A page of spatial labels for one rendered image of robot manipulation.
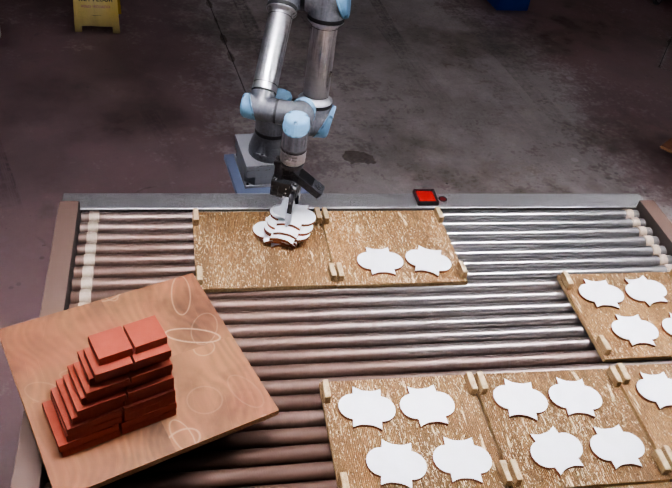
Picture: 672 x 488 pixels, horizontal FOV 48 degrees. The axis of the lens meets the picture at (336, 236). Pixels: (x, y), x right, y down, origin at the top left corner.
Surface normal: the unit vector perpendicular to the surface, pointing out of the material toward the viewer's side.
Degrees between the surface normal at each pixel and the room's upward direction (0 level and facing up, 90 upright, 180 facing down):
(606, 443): 0
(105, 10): 78
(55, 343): 0
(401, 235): 0
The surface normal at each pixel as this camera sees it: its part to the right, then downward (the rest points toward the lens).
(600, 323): 0.13, -0.76
